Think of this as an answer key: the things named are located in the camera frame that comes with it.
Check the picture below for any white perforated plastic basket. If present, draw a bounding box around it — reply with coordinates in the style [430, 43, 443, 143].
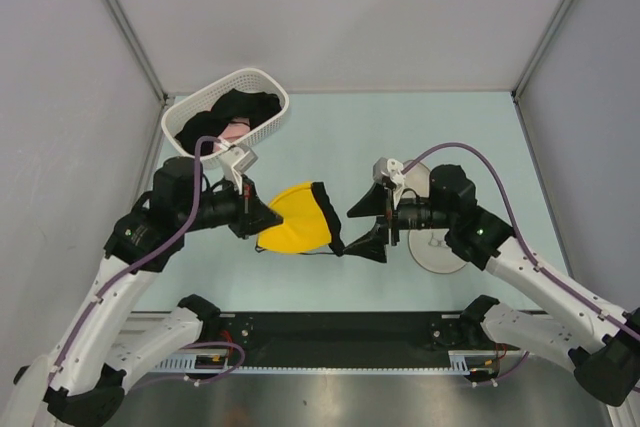
[161, 67, 290, 157]

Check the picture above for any yellow bra with black straps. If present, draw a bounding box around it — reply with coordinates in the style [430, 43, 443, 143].
[255, 182, 345, 257]

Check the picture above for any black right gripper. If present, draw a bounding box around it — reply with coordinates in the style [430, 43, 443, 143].
[344, 180, 454, 263]

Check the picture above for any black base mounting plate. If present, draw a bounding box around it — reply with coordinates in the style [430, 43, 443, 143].
[199, 312, 491, 363]

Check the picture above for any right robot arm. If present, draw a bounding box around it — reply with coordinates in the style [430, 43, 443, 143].
[346, 159, 639, 407]

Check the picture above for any pink garment in basket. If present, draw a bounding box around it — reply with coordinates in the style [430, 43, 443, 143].
[209, 117, 251, 143]

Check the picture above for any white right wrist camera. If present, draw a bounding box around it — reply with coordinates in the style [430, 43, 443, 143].
[372, 157, 406, 207]

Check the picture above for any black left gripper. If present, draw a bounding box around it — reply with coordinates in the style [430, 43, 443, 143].
[179, 173, 283, 239]

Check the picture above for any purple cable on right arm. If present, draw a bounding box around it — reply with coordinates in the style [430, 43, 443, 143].
[399, 142, 640, 388]

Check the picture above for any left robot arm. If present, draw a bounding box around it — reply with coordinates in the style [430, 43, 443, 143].
[1, 148, 282, 426]

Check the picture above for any white slotted cable duct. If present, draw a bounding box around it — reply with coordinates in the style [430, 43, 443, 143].
[151, 350, 494, 377]

